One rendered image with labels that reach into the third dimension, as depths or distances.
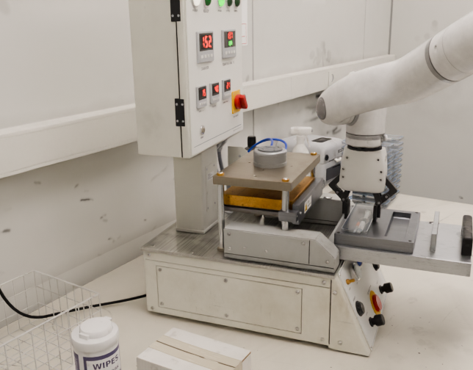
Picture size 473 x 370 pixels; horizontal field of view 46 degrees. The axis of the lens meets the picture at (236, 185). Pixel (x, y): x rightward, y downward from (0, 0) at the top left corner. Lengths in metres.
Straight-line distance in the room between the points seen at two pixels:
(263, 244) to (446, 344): 0.46
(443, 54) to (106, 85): 0.93
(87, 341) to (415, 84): 0.75
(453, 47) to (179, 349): 0.72
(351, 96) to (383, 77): 0.07
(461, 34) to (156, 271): 0.83
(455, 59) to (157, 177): 1.07
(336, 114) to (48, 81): 0.71
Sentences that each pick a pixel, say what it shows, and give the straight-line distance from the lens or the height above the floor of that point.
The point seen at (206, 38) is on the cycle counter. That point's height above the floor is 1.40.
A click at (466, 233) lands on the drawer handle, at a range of 1.25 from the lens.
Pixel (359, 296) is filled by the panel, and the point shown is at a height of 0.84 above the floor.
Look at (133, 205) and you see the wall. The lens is 1.72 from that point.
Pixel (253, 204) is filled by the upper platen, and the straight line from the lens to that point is 1.26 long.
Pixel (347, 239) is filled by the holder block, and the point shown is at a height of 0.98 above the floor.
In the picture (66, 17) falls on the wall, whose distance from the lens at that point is 1.50.
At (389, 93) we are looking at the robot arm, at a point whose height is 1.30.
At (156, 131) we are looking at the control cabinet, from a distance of 1.24.
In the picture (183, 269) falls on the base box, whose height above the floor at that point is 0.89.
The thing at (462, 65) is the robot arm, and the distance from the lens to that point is 0.99.
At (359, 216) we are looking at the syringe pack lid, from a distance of 1.31.
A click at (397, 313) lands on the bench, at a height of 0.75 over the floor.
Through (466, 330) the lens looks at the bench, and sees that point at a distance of 1.42.
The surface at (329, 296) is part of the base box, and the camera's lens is 1.21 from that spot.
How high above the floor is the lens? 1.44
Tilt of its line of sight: 17 degrees down
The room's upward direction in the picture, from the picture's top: 1 degrees counter-clockwise
